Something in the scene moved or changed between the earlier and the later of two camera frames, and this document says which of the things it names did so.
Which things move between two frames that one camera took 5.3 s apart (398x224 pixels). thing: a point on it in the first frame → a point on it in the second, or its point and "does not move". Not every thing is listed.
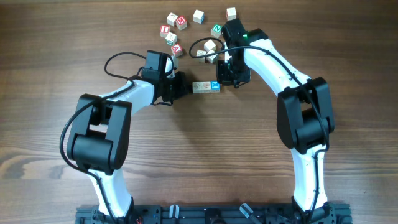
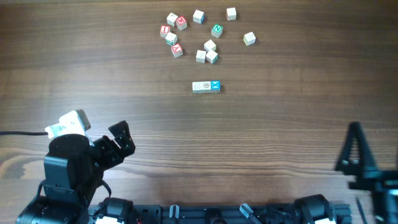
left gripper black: x=185 y=88 → x=114 y=156
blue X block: x=215 y=86 does not move
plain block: x=197 y=87 does not move
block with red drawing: x=206 y=86 does not move
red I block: x=164 y=30 does not move
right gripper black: x=223 y=79 → x=366 y=155
